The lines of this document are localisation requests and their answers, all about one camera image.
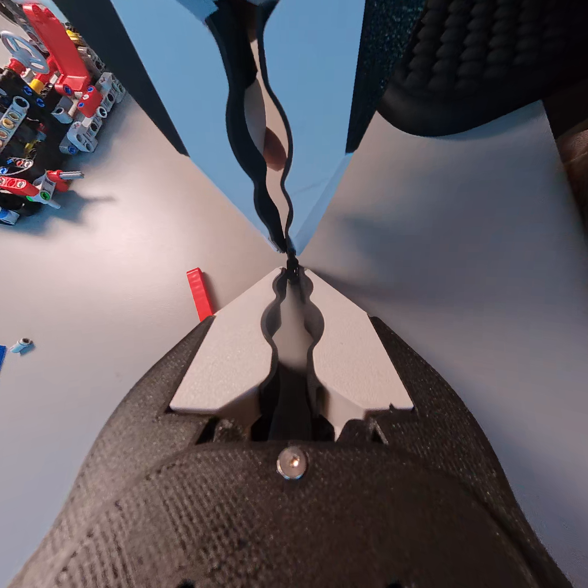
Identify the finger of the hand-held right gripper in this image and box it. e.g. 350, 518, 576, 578
258, 0, 367, 258
110, 0, 288, 254

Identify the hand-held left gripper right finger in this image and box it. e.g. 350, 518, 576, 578
301, 269, 414, 440

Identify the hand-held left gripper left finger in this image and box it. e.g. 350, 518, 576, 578
169, 268, 283, 437

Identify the long red lego beam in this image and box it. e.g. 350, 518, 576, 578
187, 268, 216, 322

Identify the partly built lego car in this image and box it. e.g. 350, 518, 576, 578
0, 0, 126, 226

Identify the person's right hand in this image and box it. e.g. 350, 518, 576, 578
246, 83, 288, 172

